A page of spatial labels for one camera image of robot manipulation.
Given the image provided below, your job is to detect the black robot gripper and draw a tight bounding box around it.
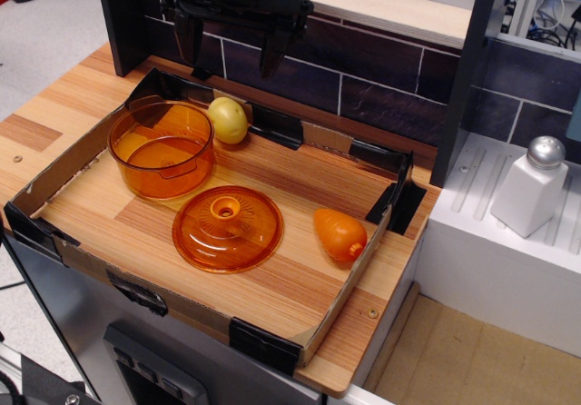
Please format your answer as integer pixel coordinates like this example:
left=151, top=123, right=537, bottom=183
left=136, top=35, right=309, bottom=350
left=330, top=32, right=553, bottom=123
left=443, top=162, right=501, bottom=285
left=162, top=0, right=314, bottom=79

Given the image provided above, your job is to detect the orange plastic toy carrot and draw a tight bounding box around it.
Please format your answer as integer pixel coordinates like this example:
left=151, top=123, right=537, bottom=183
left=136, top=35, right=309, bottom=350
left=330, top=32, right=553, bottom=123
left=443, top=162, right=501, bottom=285
left=313, top=209, right=368, bottom=262

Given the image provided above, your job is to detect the orange transparent plastic pot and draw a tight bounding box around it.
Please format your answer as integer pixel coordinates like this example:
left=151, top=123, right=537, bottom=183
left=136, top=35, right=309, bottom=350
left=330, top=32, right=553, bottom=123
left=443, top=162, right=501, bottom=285
left=108, top=97, right=214, bottom=200

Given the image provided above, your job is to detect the orange transparent pot lid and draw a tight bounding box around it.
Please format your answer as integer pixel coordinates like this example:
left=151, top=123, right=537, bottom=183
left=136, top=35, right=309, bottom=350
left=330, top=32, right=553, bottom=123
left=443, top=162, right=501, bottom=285
left=172, top=185, right=284, bottom=273

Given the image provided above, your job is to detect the cardboard fence with black tape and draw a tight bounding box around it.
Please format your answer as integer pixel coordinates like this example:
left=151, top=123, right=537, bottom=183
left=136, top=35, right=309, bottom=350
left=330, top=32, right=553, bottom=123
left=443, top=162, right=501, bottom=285
left=5, top=70, right=424, bottom=374

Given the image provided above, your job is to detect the yellow toy potato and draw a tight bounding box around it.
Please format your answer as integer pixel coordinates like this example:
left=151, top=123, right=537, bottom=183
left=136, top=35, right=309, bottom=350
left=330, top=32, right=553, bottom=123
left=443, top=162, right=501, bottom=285
left=208, top=96, right=248, bottom=144

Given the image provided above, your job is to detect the white toy sink counter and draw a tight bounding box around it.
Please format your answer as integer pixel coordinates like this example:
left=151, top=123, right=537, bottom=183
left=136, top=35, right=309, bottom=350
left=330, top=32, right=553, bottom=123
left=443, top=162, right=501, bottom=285
left=415, top=133, right=580, bottom=356

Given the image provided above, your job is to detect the grey toy oven front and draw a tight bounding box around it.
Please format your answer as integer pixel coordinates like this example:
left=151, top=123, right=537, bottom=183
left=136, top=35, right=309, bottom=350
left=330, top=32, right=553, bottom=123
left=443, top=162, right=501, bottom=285
left=5, top=235, right=326, bottom=404

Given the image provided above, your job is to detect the white salt shaker silver cap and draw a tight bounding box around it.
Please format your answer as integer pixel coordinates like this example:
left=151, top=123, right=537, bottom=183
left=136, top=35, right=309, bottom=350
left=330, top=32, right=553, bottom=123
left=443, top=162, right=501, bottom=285
left=490, top=135, right=568, bottom=238

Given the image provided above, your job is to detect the dark grey shelf post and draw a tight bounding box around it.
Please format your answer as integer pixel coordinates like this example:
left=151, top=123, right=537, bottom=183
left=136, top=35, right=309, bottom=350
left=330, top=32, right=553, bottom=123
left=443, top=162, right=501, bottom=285
left=430, top=0, right=496, bottom=187

